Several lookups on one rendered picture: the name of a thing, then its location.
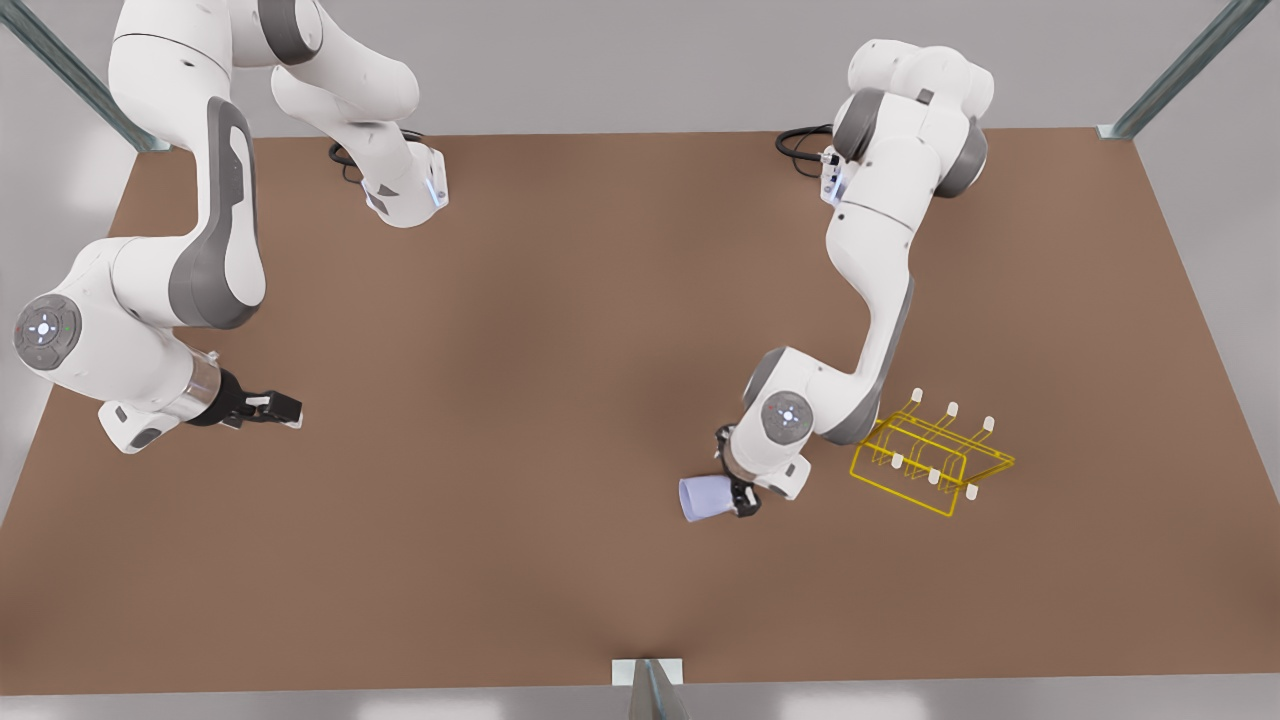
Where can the pale lavender cup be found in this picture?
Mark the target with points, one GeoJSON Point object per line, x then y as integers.
{"type": "Point", "coordinates": [705, 497]}

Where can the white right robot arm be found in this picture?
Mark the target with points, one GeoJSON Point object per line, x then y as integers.
{"type": "Point", "coordinates": [150, 300]}

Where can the silver frame post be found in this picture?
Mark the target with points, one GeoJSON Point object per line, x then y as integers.
{"type": "Point", "coordinates": [80, 75]}
{"type": "Point", "coordinates": [648, 690]}
{"type": "Point", "coordinates": [1180, 70]}

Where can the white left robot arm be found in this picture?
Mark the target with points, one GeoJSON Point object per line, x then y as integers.
{"type": "Point", "coordinates": [880, 230]}

